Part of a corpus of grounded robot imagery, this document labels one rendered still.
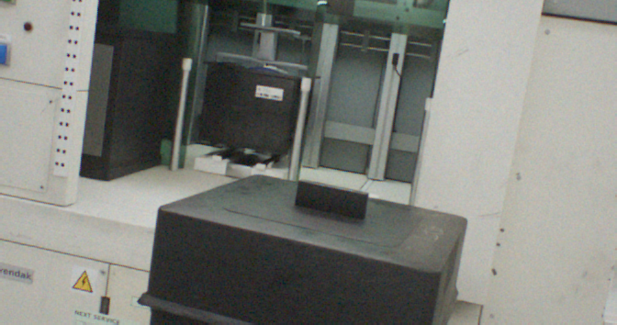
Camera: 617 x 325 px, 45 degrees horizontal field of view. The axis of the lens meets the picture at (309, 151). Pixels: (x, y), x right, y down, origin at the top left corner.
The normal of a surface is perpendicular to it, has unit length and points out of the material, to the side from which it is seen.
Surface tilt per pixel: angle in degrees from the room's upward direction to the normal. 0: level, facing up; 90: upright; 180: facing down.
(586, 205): 90
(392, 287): 90
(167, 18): 90
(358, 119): 90
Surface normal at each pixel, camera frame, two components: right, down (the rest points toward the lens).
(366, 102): -0.20, 0.11
